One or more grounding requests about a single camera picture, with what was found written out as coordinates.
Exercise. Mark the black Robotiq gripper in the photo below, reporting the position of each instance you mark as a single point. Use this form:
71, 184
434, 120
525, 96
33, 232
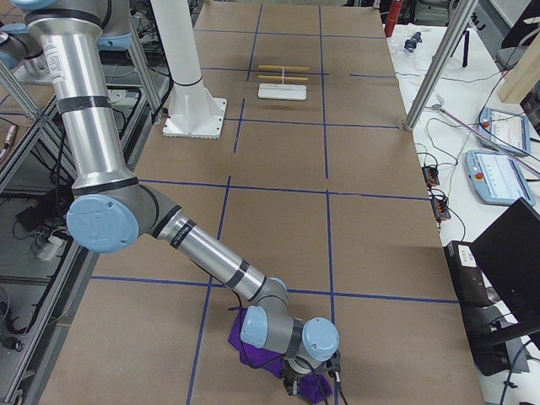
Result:
294, 375

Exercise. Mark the purple towel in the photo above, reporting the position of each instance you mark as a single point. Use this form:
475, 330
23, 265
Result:
257, 358

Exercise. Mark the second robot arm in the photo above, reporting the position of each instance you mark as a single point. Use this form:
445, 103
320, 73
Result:
23, 55

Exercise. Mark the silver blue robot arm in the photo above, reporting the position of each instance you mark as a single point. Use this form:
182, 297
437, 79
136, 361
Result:
111, 209

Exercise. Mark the white towel rack base tray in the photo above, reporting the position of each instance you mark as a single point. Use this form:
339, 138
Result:
282, 92

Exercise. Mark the outer wooden rack rod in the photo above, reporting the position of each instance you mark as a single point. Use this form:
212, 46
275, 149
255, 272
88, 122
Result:
295, 69

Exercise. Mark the near orange connector block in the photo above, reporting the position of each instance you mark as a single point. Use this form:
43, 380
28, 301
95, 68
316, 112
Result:
440, 205

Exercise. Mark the orange connector block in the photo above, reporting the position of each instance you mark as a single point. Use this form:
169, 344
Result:
431, 175
440, 205

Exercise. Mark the black monitor with stand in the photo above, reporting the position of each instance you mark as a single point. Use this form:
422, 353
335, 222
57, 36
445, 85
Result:
496, 280

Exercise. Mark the far orange connector block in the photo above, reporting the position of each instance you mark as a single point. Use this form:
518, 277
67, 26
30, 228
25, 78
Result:
431, 175

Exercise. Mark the near blue teach pendant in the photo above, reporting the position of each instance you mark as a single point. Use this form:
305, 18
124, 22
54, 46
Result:
496, 178

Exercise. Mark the blue teach pendant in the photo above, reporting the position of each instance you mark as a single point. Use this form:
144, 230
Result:
511, 131
496, 178

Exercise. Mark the far blue teach pendant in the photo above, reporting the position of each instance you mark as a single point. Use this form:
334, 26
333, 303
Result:
511, 131

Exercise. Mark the red fire extinguisher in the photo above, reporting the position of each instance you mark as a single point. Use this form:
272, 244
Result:
392, 17

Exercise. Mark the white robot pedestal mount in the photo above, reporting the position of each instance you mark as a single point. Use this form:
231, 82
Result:
192, 112

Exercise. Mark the aluminium frame post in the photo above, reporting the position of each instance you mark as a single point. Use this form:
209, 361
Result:
457, 24

